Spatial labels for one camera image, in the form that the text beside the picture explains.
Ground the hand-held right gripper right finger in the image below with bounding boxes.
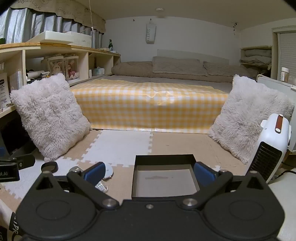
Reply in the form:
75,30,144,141
180,162,266,210

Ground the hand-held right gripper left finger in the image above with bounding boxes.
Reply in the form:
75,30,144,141
35,162,120,210

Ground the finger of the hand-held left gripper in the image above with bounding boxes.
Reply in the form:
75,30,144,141
0,154,36,171

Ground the black cardboard box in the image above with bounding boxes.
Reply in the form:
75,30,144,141
131,154,201,200

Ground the round white tape measure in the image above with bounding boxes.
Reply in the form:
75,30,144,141
104,163,114,180

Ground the foam puzzle floor mat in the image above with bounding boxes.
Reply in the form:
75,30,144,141
0,129,255,209

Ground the fluffy white cushion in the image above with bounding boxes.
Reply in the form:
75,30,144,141
207,74,295,164
10,73,91,163

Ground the white fan heater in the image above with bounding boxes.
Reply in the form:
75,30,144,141
245,113,291,184

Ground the white lotion bottle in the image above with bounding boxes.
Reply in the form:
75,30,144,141
0,72,11,110

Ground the yellow checked sheet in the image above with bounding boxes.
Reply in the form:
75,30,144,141
69,78,229,135

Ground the white paper roll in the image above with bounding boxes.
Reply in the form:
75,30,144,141
26,70,50,79

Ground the clear doll display box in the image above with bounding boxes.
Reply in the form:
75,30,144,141
47,56,65,77
65,56,79,80

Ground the beige bed pillow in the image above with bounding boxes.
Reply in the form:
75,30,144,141
152,56,209,77
203,61,258,80

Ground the wooden shelf unit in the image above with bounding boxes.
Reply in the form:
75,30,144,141
0,43,121,117

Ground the white headboard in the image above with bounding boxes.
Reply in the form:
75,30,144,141
157,49,229,65

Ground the flat white box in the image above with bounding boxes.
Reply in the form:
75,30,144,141
26,31,77,45

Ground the rack of folded blankets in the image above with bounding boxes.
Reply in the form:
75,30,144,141
240,46,273,78

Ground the white printed box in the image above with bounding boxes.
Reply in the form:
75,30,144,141
65,32,93,48

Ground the grey curtain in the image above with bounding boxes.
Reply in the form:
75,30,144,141
4,7,105,49

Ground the white hanging banner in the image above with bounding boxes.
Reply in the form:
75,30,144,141
146,22,157,44

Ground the beige curtain valance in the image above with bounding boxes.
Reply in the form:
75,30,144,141
9,0,107,33

